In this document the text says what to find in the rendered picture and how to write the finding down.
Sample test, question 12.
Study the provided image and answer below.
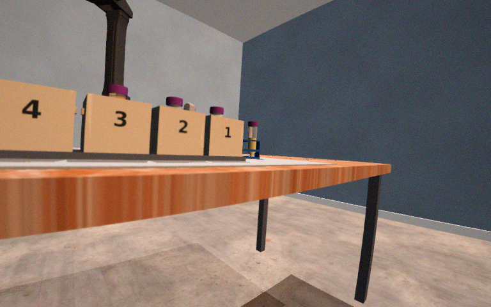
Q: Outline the plastic tube with dark red cap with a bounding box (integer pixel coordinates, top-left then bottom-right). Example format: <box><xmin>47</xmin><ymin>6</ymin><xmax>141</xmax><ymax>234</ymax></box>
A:
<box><xmin>247</xmin><ymin>122</ymin><xmax>258</xmax><ymax>157</ymax></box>

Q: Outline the conical centrifuge tube with orange liquid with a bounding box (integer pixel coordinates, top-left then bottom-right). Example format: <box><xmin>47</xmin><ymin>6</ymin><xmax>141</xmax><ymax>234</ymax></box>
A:
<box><xmin>166</xmin><ymin>97</ymin><xmax>183</xmax><ymax>109</ymax></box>

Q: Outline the graduated tube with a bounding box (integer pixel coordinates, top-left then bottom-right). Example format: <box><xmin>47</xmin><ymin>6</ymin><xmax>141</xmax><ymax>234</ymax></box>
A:
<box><xmin>106</xmin><ymin>84</ymin><xmax>128</xmax><ymax>100</ymax></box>

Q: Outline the white sample tube with magenta cap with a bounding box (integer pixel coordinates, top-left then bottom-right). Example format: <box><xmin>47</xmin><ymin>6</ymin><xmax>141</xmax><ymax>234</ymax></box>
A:
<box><xmin>210</xmin><ymin>106</ymin><xmax>224</xmax><ymax>116</ymax></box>

